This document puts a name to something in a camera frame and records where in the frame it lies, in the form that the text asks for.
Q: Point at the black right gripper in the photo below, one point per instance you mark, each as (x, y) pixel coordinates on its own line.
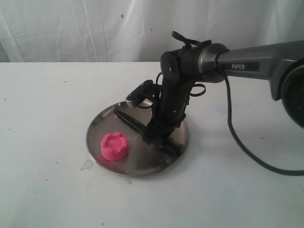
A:
(169, 112)

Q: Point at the black knife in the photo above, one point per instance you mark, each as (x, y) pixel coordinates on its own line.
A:
(129, 120)

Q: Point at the pink clay piece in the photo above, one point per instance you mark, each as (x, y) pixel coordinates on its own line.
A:
(114, 146)

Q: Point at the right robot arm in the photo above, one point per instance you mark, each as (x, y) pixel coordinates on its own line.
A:
(282, 65)

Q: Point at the round steel plate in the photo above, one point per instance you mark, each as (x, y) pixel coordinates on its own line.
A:
(142, 159)

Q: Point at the white backdrop curtain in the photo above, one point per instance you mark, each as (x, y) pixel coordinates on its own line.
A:
(138, 30)

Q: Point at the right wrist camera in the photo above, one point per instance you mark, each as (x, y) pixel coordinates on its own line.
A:
(145, 90)

